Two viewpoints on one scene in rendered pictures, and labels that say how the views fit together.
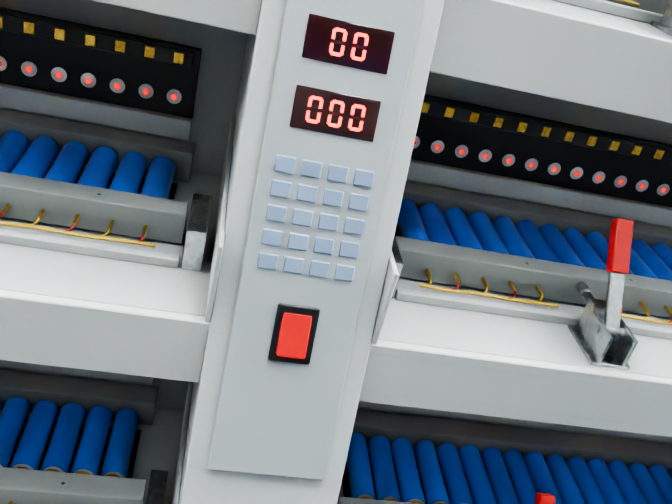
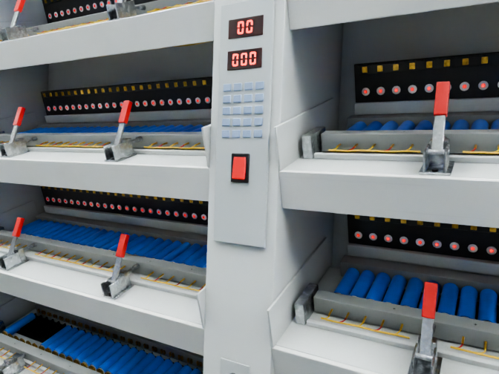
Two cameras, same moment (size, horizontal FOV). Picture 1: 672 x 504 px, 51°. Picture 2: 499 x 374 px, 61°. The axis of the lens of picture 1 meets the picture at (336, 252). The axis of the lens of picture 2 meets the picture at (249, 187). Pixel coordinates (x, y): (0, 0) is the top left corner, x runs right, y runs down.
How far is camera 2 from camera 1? 0.34 m
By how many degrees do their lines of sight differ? 42
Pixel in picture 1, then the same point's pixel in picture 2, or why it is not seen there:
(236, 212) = (214, 114)
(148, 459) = not seen: hidden behind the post
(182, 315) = (200, 166)
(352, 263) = (261, 128)
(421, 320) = (319, 163)
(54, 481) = (188, 268)
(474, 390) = (343, 197)
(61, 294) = (162, 164)
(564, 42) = not seen: outside the picture
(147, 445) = not seen: hidden behind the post
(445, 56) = (297, 19)
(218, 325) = (212, 168)
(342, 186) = (252, 91)
